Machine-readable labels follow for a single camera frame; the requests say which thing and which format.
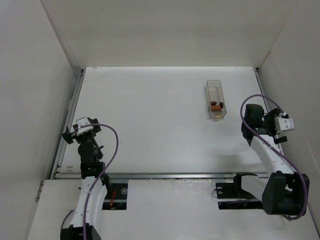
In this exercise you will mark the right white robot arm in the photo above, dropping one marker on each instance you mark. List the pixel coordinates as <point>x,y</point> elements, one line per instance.
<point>286,191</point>

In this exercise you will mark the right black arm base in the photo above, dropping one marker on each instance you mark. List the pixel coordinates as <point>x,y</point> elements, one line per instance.
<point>231,196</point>

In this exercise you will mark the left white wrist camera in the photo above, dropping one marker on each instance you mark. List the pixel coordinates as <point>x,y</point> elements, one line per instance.
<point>82,125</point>

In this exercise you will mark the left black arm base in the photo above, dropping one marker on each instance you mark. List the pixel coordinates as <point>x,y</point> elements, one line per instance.
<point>116,198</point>

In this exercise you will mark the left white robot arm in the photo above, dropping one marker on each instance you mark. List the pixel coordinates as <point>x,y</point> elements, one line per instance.
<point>94,182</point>

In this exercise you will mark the aluminium table rail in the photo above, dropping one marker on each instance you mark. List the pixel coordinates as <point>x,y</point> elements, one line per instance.
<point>149,176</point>

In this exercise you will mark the orange wooden cylinder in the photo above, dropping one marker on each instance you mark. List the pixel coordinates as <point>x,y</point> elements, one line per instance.
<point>215,108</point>

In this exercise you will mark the clear plastic container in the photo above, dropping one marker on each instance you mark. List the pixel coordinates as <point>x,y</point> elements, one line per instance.
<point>214,92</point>

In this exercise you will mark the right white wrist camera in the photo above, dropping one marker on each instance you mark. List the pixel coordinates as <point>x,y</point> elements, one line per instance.
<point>283,123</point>

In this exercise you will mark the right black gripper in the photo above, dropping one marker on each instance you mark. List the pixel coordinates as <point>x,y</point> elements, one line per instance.
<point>272,132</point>

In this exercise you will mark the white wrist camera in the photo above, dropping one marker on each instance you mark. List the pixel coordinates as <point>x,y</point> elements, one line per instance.
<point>283,123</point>
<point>82,125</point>

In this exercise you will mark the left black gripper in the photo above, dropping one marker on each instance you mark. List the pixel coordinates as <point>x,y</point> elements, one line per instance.
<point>75,132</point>

